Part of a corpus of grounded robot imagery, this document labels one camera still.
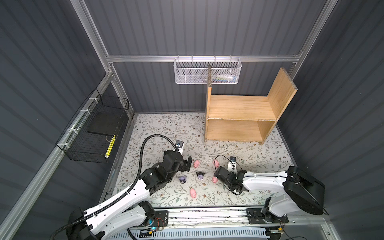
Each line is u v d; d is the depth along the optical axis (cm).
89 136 72
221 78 92
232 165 78
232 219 74
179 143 65
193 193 79
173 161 54
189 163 68
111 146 69
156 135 61
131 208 61
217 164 91
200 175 83
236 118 81
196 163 91
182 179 82
